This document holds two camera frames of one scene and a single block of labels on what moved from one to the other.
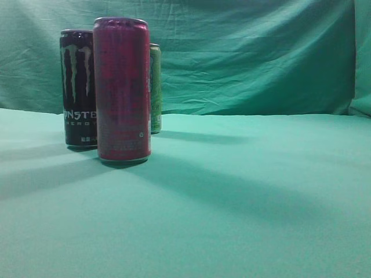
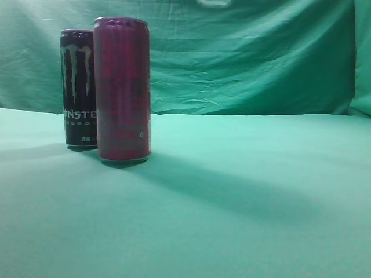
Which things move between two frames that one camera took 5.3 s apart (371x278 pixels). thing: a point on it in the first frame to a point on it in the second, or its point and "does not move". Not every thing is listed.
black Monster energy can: (78, 84) does not move
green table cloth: (222, 196) does not move
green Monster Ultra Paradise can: (155, 59) to (215, 3)
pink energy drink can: (123, 86) does not move
